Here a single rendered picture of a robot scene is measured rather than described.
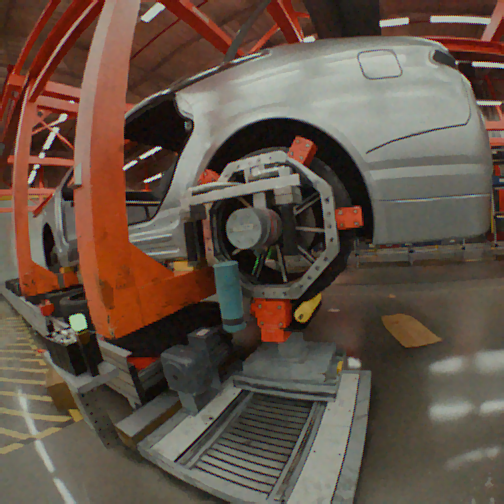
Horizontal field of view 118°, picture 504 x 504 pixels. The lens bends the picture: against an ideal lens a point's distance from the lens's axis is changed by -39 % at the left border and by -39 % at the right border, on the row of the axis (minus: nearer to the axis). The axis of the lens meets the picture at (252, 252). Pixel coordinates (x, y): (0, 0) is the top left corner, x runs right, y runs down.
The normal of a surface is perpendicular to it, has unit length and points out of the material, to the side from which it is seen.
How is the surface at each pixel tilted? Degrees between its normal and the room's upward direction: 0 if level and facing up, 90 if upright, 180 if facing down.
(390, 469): 0
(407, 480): 0
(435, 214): 90
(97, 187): 90
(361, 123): 90
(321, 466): 0
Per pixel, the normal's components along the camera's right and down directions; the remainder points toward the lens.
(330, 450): -0.11, -0.99
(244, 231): -0.44, 0.12
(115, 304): 0.89, -0.07
